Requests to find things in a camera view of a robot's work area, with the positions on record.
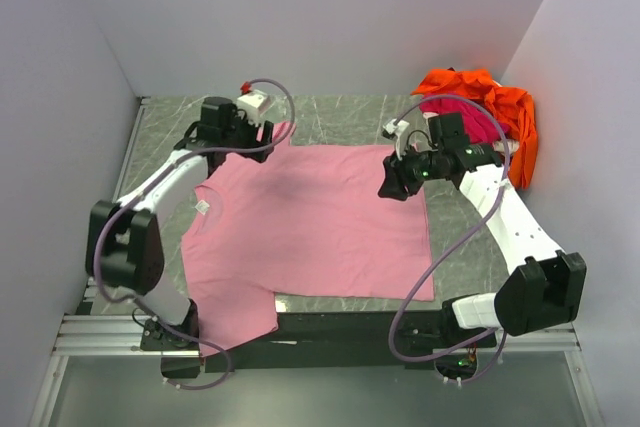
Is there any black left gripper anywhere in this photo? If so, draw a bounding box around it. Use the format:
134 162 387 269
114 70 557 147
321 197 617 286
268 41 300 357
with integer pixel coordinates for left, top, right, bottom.
222 104 274 163

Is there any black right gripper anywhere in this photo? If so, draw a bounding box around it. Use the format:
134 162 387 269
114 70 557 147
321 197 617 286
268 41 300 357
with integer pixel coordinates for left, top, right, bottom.
378 141 444 202

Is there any light pink t shirt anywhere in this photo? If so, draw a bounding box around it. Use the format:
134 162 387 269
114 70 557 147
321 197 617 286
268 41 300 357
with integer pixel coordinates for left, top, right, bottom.
181 142 434 356

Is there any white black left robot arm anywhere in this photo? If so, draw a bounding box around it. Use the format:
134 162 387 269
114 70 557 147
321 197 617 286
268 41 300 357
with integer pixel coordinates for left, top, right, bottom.
86 90 274 349

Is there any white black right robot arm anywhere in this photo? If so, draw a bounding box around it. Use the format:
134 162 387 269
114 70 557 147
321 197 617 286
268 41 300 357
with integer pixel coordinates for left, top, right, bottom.
378 113 587 347

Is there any magenta t shirt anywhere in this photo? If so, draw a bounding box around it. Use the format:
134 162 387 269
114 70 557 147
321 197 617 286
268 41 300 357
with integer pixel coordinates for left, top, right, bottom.
420 97 501 144

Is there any cream white t shirt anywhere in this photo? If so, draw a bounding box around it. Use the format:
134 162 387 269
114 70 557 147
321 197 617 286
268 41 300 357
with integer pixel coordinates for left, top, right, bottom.
492 139 520 156

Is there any orange t shirt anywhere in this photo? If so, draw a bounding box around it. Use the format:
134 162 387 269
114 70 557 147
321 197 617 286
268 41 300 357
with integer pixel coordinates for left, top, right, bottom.
413 69 538 189

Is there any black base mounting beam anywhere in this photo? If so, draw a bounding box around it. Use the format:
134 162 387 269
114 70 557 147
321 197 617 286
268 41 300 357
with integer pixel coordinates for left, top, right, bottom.
139 310 499 381

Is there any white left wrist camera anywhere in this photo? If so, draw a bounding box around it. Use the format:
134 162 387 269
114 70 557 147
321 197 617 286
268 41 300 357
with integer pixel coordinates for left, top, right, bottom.
236 82 272 127

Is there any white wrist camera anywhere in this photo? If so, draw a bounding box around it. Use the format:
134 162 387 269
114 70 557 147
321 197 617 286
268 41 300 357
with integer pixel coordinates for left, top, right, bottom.
381 119 410 159
236 82 272 127

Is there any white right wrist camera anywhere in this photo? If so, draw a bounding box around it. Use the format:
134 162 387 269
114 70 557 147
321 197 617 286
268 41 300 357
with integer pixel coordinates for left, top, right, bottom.
381 119 410 159

